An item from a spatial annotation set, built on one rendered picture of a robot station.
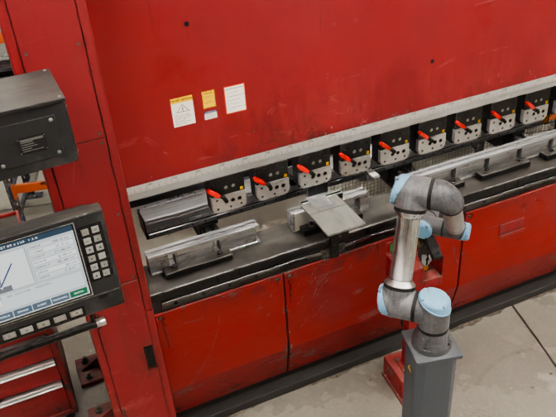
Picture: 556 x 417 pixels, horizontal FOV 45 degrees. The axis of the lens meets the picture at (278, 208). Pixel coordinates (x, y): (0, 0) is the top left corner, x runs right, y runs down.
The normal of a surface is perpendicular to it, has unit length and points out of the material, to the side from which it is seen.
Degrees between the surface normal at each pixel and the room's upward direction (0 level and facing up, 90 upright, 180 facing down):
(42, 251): 90
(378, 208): 0
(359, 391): 0
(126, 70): 90
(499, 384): 0
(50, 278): 90
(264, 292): 90
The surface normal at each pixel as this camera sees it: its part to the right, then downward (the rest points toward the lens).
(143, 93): 0.40, 0.48
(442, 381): 0.18, 0.53
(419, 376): -0.57, 0.48
